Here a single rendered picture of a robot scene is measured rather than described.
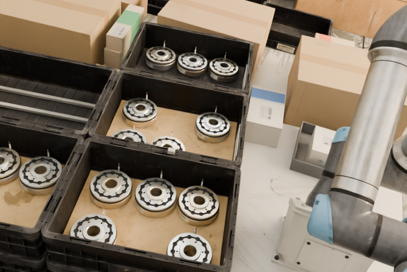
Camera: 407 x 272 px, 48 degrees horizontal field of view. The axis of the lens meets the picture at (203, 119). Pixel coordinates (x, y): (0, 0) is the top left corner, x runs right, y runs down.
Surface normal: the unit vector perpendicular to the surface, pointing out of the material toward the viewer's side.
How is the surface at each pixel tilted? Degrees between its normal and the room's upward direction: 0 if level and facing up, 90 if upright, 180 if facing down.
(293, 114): 90
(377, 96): 43
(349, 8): 72
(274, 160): 0
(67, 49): 90
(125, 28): 0
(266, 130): 90
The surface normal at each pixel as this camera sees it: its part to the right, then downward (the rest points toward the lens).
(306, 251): -0.32, 0.60
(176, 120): 0.14, -0.74
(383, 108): -0.10, -0.24
